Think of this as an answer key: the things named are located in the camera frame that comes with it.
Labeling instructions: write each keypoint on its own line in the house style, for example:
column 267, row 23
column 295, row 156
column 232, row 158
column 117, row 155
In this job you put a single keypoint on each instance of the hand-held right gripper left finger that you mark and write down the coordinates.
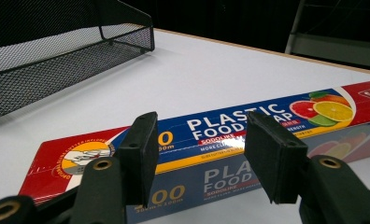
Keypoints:
column 136, row 158

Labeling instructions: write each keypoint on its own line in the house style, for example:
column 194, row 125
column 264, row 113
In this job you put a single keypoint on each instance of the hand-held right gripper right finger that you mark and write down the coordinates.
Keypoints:
column 276, row 155

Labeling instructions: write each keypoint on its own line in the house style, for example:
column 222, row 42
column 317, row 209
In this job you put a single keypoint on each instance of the black mesh metal tray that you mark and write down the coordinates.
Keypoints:
column 49, row 59

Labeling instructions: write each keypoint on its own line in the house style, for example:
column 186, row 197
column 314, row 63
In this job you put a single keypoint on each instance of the long plastic wrap box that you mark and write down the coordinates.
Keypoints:
column 205, row 137

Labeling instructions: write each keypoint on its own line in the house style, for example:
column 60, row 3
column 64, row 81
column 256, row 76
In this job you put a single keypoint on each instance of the grey metal stand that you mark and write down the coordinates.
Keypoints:
column 335, row 43

